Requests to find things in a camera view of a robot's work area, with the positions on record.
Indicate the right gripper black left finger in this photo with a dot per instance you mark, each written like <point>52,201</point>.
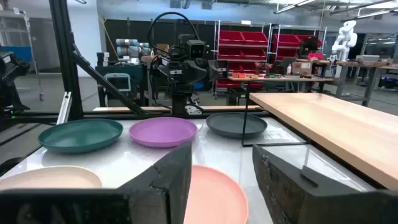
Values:
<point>155,199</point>

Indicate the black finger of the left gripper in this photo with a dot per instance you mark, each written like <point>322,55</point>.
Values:
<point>160,67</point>
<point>217,71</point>

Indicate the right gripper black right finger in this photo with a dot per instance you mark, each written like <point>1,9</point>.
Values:
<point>298,199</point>

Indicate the peach plate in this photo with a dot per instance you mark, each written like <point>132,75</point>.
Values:
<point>214,199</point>

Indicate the pink-purple plate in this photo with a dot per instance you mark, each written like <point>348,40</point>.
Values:
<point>163,130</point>

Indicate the cream plate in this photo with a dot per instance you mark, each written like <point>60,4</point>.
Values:
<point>49,179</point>

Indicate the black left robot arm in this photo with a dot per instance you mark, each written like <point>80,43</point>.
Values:
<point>180,96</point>

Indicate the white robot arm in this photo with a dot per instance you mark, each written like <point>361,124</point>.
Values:
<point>343,39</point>

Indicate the blue bin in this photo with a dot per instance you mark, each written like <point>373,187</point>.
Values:
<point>198,86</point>

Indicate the teal cart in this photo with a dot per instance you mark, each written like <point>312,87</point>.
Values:
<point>136,77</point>

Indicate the rack with red bins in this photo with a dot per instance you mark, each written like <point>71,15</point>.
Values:
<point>242,43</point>
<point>286,43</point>

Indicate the teach pendant screen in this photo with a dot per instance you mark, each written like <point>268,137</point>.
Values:
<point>118,82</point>

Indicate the light wooden board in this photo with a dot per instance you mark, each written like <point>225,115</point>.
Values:
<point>130,109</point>

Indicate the dark grey plate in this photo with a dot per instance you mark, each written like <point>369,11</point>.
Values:
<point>227,124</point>

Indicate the wooden workbench with tools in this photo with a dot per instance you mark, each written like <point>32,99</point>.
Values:
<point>280,79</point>

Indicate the white bottle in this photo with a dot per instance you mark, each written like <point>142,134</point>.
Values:
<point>288,70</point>

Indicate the cardboard box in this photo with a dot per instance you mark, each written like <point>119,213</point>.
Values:
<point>301,68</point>

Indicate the ceiling light strip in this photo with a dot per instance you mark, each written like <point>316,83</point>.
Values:
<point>292,7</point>

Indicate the teal plate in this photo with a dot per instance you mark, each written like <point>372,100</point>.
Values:
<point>79,135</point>

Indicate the silver aluminium bar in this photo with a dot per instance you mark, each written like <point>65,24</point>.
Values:
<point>63,109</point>

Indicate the black equipment on stand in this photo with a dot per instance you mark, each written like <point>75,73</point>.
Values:
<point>11,81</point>

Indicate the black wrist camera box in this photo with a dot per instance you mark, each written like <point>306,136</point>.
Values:
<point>196,49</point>

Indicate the black aluminium table frame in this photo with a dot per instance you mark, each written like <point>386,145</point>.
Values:
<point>66,62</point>

